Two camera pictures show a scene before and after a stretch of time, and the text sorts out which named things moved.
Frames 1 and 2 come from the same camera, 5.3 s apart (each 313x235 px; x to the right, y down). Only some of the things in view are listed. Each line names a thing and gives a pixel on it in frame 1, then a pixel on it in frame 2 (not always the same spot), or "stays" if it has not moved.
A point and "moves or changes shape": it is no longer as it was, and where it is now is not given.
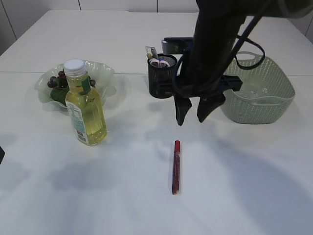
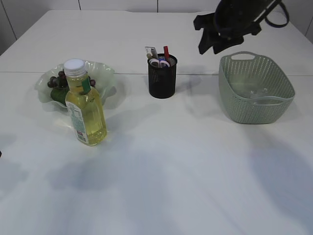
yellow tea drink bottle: (85, 105) stays
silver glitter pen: (154, 53) stays
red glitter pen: (176, 168) moves or changes shape
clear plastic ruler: (147, 49) stays
